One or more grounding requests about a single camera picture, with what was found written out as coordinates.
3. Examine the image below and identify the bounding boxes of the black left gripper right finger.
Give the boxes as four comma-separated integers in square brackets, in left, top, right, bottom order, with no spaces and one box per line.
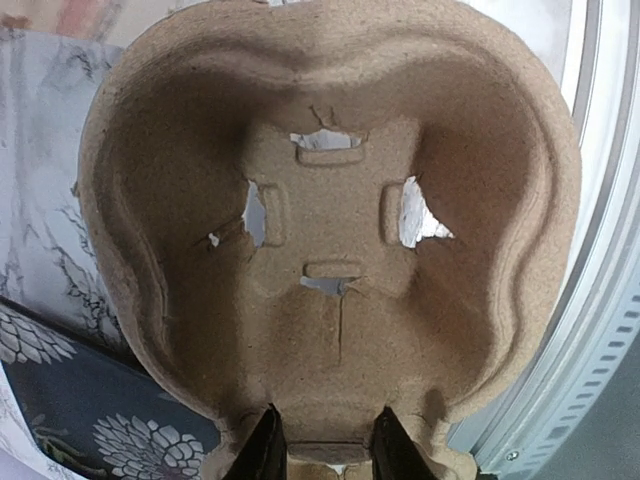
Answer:
[370,406,437,480]

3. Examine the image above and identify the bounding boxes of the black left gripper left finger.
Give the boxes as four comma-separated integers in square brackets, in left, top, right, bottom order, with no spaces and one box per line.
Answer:
[224,404,287,480]

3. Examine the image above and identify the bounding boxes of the brown cardboard cup carrier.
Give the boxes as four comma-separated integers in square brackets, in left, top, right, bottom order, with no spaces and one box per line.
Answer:
[78,1,581,479]

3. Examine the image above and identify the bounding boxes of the black floral tray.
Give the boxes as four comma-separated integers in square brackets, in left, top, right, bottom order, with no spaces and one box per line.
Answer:
[1,300,220,479]

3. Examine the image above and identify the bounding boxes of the aluminium table edge rail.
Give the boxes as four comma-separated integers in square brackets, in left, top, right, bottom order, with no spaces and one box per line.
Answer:
[449,1,639,479]

